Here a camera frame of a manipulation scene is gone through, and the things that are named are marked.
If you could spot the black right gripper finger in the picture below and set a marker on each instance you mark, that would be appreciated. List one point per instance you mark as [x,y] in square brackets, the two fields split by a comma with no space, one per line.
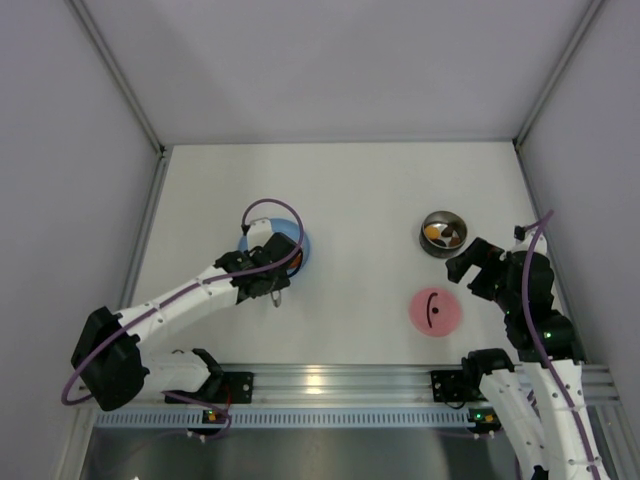
[478,253]
[482,288]

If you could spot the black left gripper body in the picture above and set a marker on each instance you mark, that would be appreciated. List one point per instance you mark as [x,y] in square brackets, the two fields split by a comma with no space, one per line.
[279,248]

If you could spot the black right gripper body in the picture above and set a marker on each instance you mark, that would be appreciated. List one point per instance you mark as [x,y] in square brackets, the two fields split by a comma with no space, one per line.
[484,267]

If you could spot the yellow-orange food piece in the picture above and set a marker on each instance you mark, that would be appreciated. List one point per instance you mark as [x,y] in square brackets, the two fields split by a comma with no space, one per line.
[432,232]

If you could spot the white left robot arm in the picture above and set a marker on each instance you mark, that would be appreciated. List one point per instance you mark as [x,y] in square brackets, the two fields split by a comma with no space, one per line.
[116,359]

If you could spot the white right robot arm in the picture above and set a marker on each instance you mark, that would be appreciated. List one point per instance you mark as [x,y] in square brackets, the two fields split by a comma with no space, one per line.
[548,426]

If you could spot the steel lunch box bowl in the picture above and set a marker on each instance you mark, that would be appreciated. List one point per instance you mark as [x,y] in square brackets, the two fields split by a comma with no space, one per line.
[450,226]

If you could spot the orange sausage food piece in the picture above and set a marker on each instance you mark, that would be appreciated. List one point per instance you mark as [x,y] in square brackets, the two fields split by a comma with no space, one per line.
[296,261]

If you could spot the pink lid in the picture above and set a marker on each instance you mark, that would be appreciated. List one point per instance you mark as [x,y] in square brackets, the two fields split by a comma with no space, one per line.
[435,312]

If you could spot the blue plate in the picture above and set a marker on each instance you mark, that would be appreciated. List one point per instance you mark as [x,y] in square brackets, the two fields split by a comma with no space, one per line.
[291,230]

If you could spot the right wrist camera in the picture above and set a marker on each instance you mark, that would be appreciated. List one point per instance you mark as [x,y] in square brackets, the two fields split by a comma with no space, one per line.
[524,239]

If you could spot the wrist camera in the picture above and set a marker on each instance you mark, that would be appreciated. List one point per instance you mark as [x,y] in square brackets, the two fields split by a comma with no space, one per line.
[259,233]
[524,239]

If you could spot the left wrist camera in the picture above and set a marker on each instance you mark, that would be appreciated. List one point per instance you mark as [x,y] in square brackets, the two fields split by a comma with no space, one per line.
[259,233]

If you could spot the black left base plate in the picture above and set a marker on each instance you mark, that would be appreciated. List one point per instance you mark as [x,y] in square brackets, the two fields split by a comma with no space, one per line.
[240,387]

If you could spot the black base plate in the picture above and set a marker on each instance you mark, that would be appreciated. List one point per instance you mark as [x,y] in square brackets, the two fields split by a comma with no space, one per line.
[240,387]
[454,387]

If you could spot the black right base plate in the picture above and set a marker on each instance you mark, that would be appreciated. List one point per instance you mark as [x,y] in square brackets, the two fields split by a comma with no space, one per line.
[454,387]

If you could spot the grey cable duct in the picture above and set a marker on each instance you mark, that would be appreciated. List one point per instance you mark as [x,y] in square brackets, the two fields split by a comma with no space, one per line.
[290,418]

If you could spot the left aluminium frame post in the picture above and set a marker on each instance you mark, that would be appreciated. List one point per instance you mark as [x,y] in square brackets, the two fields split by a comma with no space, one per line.
[96,39]

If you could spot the aluminium frame post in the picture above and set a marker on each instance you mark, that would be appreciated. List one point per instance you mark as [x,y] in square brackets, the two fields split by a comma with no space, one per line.
[96,39]
[578,35]

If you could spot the right aluminium frame post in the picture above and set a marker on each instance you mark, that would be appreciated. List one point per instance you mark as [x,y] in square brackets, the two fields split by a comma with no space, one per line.
[578,35]

